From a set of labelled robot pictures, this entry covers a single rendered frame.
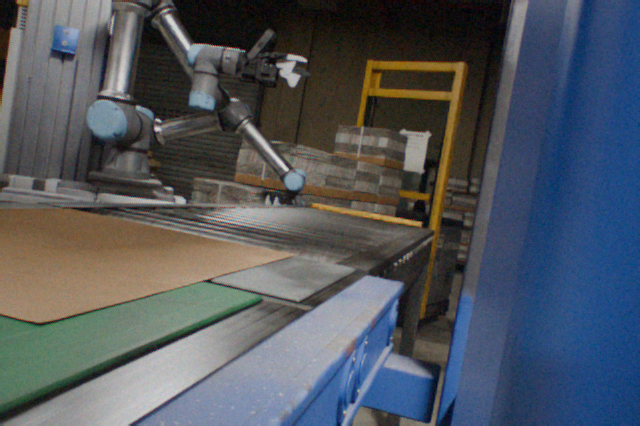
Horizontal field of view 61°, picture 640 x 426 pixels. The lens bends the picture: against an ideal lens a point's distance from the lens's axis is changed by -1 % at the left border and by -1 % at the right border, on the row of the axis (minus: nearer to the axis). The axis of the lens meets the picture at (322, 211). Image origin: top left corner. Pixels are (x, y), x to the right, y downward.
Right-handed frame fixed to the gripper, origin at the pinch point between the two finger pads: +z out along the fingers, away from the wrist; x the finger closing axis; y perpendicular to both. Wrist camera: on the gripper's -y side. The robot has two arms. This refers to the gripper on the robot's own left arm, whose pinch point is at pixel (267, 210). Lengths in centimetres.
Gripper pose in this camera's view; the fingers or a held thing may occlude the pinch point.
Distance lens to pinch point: 212.5
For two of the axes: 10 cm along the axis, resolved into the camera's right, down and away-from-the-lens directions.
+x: 9.5, 1.7, -2.6
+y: 1.6, -9.9, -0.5
